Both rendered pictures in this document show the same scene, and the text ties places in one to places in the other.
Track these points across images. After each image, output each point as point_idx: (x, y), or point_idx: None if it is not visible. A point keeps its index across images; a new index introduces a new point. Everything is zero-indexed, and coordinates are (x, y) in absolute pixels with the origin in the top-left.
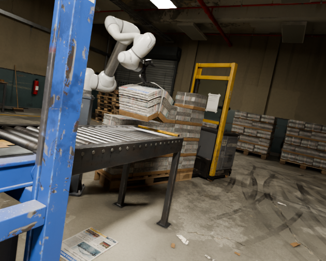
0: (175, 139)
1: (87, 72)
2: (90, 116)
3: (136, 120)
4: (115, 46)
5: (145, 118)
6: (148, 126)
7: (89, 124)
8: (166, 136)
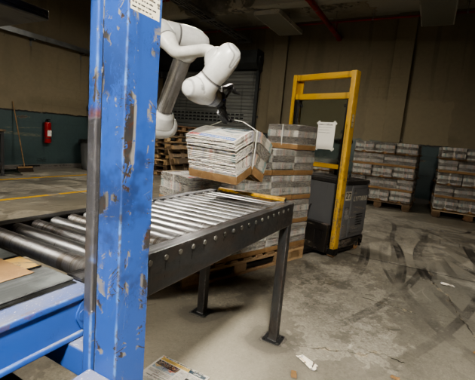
0: (282, 208)
1: None
2: None
3: None
4: (172, 65)
5: (232, 179)
6: (231, 185)
7: None
8: (268, 204)
